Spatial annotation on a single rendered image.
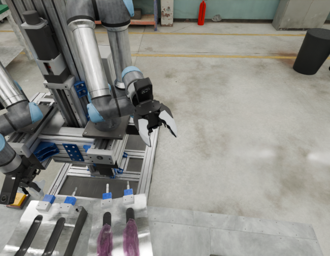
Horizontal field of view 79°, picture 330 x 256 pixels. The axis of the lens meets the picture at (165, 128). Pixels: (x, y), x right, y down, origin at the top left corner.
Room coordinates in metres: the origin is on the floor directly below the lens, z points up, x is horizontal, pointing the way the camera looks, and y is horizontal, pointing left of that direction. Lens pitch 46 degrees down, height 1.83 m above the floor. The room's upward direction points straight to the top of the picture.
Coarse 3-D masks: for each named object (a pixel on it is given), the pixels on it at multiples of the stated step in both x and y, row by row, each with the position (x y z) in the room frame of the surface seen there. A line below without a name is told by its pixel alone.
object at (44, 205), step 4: (52, 192) 0.46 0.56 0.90; (48, 196) 0.43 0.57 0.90; (52, 196) 0.43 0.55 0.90; (44, 200) 0.41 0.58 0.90; (48, 200) 0.41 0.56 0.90; (52, 200) 0.42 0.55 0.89; (40, 204) 0.39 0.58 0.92; (44, 204) 0.39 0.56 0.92; (48, 204) 0.39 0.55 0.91; (36, 208) 0.37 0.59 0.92; (40, 208) 0.37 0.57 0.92; (44, 208) 0.37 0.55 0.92; (48, 208) 0.38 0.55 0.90
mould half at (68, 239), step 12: (36, 204) 0.40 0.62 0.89; (24, 216) 0.34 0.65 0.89; (48, 216) 0.34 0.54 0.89; (60, 216) 0.34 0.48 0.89; (72, 216) 0.34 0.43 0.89; (84, 216) 0.37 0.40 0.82; (24, 228) 0.29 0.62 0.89; (48, 228) 0.29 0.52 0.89; (72, 228) 0.29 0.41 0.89; (12, 240) 0.25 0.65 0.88; (36, 240) 0.25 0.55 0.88; (48, 240) 0.25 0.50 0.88; (60, 240) 0.25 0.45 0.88; (72, 240) 0.25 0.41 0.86; (12, 252) 0.20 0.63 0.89; (36, 252) 0.20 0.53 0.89; (60, 252) 0.20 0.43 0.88; (72, 252) 0.22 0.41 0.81
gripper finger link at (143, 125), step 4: (140, 120) 0.39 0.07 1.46; (144, 120) 0.39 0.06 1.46; (140, 124) 0.38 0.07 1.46; (144, 124) 0.37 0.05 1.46; (148, 124) 0.38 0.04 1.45; (140, 128) 0.36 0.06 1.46; (144, 128) 0.36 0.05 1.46; (148, 128) 0.37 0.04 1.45; (140, 132) 0.35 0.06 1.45; (144, 132) 0.35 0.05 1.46; (148, 132) 0.35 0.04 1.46; (144, 136) 0.34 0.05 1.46; (148, 136) 0.33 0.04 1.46; (144, 140) 0.33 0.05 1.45; (148, 140) 0.32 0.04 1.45; (148, 144) 0.31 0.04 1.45
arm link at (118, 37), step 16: (96, 0) 0.79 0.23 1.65; (112, 0) 0.81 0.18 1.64; (128, 0) 0.83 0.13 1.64; (96, 16) 0.79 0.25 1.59; (112, 16) 0.80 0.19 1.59; (128, 16) 0.85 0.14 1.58; (112, 32) 0.82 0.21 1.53; (112, 48) 0.83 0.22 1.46; (128, 48) 0.85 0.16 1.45; (128, 64) 0.84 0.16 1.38
